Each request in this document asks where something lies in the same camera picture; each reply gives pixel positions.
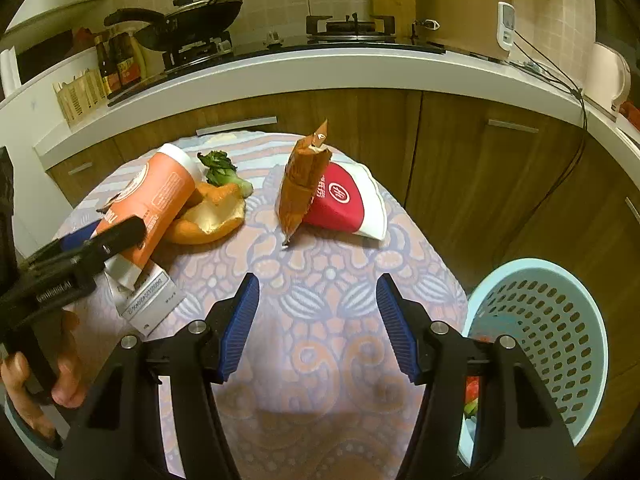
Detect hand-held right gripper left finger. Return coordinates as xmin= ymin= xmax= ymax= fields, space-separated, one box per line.
xmin=55 ymin=272 xmax=261 ymax=480

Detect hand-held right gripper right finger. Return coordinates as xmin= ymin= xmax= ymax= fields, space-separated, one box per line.
xmin=375 ymin=272 xmax=584 ymax=480

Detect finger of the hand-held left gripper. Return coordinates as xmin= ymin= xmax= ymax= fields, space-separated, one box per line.
xmin=20 ymin=216 xmax=147 ymax=281
xmin=47 ymin=223 xmax=104 ymax=254

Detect orange tube package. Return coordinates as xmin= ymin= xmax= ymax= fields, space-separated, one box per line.
xmin=95 ymin=143 xmax=207 ymax=271

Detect white blue milk carton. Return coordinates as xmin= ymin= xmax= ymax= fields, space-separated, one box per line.
xmin=104 ymin=255 xmax=186 ymax=337

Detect orange peel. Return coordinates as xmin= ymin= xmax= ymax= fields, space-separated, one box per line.
xmin=165 ymin=194 xmax=246 ymax=245

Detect green bok choy scrap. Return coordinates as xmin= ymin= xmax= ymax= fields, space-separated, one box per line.
xmin=197 ymin=150 xmax=254 ymax=197

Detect light blue plastic basket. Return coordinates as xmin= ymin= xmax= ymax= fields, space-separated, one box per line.
xmin=457 ymin=258 xmax=610 ymax=467

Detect orange snack wrapper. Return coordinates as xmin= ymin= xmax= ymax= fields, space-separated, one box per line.
xmin=274 ymin=118 xmax=332 ymax=251

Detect person's left hand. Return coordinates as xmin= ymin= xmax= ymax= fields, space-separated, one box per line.
xmin=0 ymin=310 xmax=87 ymax=434

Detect patterned pink table cloth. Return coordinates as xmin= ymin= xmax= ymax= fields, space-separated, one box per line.
xmin=50 ymin=132 xmax=469 ymax=480

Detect beige slotted plastic basket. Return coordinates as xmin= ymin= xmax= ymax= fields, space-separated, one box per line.
xmin=52 ymin=69 xmax=109 ymax=126

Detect white plastic container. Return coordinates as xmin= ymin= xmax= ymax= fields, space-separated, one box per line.
xmin=0 ymin=48 xmax=23 ymax=101

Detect black wok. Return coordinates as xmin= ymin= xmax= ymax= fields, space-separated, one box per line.
xmin=167 ymin=0 xmax=245 ymax=44

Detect black gas stove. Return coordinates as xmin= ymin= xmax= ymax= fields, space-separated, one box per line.
xmin=107 ymin=12 xmax=449 ymax=107

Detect brown rice cooker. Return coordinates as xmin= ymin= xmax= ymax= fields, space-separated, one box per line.
xmin=410 ymin=0 xmax=519 ymax=61

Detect cream electric kettle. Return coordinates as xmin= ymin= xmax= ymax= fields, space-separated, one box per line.
xmin=584 ymin=41 xmax=632 ymax=114

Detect black power cable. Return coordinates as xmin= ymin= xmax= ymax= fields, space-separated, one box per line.
xmin=499 ymin=29 xmax=588 ymax=263

